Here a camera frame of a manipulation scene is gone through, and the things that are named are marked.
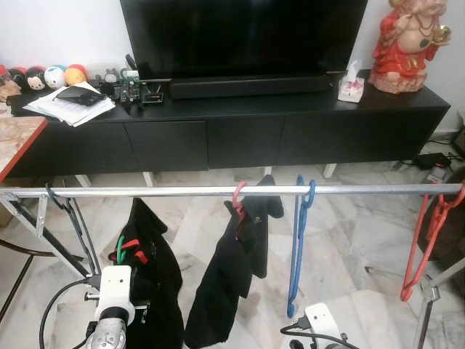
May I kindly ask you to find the black shirt with red collar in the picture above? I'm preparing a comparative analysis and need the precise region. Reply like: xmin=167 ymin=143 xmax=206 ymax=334
xmin=108 ymin=196 xmax=185 ymax=349

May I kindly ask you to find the green plastic hanger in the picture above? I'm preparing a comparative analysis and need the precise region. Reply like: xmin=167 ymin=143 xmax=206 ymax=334
xmin=115 ymin=234 xmax=143 ymax=265

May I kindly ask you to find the red plastic hanger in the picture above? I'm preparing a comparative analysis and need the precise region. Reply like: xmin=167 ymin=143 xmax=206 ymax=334
xmin=231 ymin=182 xmax=249 ymax=222
xmin=400 ymin=183 xmax=465 ymax=302

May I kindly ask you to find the blue plastic hanger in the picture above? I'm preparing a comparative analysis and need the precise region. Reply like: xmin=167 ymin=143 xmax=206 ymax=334
xmin=286 ymin=174 xmax=317 ymax=319

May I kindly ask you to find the black power adapter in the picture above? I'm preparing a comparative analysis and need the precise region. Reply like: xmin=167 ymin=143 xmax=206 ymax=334
xmin=414 ymin=151 xmax=451 ymax=172

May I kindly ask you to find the red laughing Buddha statue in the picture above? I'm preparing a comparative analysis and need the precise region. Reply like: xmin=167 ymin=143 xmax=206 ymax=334
xmin=369 ymin=0 xmax=453 ymax=95

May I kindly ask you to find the white pink tissue box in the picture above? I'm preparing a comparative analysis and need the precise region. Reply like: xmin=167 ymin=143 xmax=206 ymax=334
xmin=338 ymin=60 xmax=365 ymax=103

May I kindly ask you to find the black soundbar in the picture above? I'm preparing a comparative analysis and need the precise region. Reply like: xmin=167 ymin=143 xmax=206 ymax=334
xmin=169 ymin=73 xmax=332 ymax=100

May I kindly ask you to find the black shirt large green logo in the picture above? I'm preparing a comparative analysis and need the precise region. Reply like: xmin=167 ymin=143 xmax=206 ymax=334
xmin=184 ymin=174 xmax=286 ymax=349

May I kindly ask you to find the black flat television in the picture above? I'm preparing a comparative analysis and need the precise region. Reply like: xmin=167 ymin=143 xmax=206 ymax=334
xmin=120 ymin=0 xmax=369 ymax=79

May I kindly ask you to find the silver metal clothes rack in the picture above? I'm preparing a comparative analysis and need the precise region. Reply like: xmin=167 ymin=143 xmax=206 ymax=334
xmin=0 ymin=182 xmax=465 ymax=349

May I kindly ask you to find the small black display gadget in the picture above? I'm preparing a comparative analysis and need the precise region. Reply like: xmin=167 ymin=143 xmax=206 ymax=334
xmin=142 ymin=81 xmax=165 ymax=107

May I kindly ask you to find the small green white gadget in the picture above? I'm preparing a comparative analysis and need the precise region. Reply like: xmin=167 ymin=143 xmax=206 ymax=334
xmin=120 ymin=67 xmax=143 ymax=103

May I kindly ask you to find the black wallet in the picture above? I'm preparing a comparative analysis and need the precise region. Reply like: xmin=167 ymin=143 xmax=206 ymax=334
xmin=56 ymin=85 xmax=108 ymax=108

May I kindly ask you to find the stack of white papers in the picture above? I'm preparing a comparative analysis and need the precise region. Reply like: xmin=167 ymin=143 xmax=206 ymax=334
xmin=23 ymin=82 xmax=116 ymax=128

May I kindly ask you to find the orange round plush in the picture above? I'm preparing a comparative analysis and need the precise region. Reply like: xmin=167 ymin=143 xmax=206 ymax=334
xmin=64 ymin=64 xmax=89 ymax=87

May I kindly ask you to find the black round mouse plush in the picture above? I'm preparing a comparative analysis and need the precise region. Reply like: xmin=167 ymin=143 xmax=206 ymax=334
xmin=25 ymin=67 xmax=49 ymax=92

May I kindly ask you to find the marble folding table red edge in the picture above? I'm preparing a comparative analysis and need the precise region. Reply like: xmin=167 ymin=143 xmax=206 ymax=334
xmin=0 ymin=115 xmax=48 ymax=182

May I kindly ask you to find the black plush with red bow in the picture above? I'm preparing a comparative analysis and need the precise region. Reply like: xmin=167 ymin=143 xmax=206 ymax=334
xmin=6 ymin=65 xmax=28 ymax=92

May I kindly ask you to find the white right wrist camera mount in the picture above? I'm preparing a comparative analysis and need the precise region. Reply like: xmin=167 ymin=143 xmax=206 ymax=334
xmin=302 ymin=303 xmax=344 ymax=349

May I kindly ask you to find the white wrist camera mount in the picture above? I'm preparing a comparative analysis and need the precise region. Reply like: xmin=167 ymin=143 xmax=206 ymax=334
xmin=94 ymin=265 xmax=136 ymax=325
xmin=302 ymin=303 xmax=344 ymax=349

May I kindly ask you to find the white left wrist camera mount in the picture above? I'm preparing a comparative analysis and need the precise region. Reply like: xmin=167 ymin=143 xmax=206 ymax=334
xmin=94 ymin=265 xmax=136 ymax=325

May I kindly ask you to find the black wire hanger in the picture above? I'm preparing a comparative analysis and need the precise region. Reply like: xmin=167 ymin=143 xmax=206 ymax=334
xmin=44 ymin=182 xmax=100 ymax=276

